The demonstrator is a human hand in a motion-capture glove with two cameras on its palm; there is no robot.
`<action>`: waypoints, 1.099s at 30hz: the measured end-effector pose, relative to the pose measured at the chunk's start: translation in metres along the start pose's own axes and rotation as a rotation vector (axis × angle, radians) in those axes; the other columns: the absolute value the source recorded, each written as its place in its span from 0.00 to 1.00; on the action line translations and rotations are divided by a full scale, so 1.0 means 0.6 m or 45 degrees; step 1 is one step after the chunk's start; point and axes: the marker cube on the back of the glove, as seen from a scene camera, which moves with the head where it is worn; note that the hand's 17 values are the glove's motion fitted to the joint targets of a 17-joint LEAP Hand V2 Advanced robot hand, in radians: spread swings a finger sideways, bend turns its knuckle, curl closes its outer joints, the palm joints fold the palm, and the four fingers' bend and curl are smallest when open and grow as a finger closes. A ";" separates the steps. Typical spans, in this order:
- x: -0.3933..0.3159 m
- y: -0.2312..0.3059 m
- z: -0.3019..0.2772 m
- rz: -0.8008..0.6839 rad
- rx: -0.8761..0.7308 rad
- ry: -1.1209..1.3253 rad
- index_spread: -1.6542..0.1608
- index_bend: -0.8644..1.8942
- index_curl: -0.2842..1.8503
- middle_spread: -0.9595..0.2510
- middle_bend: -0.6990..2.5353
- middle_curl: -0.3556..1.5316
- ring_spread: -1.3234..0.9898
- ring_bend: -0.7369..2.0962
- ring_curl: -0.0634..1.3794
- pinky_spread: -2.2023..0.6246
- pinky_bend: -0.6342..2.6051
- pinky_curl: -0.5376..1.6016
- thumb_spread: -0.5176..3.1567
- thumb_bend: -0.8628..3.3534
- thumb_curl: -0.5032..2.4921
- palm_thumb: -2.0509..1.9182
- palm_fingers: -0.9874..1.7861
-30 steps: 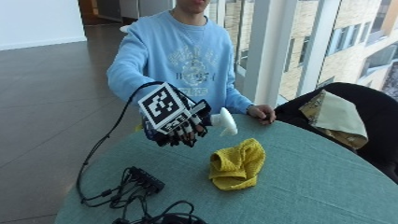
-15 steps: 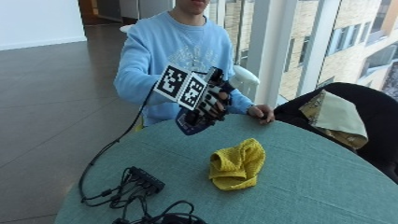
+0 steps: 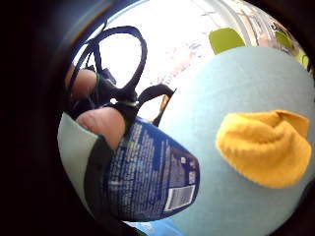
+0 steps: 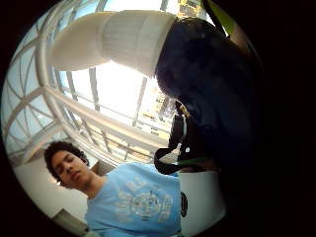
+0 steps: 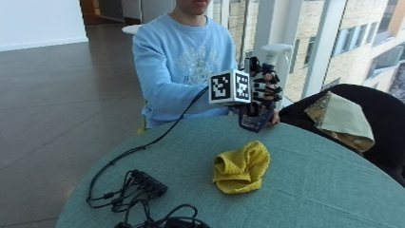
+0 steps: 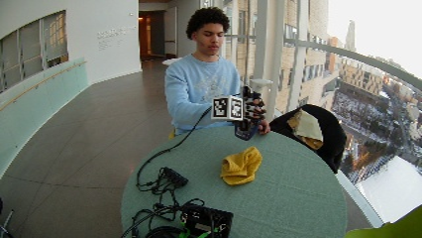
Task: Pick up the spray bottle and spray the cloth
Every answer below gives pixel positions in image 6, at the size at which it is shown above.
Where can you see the grey metal railing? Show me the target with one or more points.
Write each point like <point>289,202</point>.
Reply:
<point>355,58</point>

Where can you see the beige yellow cloth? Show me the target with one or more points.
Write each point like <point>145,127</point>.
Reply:
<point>306,129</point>

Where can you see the small black hub box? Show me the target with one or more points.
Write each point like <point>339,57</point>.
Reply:
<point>174,177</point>

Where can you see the grey tripod leg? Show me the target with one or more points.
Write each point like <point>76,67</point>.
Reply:
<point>5,221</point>

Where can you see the person in light blue sweatshirt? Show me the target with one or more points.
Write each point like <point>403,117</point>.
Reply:
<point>197,82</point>

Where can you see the white pedestal stand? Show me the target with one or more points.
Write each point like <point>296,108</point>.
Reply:
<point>261,84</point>

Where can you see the white cube with black markers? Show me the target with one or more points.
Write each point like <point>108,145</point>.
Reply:
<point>226,108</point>

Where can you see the large interior window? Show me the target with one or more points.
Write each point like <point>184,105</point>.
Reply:
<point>32,46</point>

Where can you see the dark blue container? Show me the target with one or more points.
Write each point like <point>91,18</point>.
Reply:
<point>246,134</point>

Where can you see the bright green object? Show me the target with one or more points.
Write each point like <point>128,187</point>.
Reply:
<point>391,228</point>

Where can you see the wooden handrail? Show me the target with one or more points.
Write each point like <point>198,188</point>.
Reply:
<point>39,84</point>

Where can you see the white round table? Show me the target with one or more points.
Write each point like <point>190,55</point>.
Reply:
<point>170,61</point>

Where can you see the black electronics box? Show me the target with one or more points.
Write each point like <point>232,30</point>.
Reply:
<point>205,220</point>

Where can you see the yellow chair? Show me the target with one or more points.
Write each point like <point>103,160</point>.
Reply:
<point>172,134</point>

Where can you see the dark doorway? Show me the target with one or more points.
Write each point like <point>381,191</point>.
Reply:
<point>152,34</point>

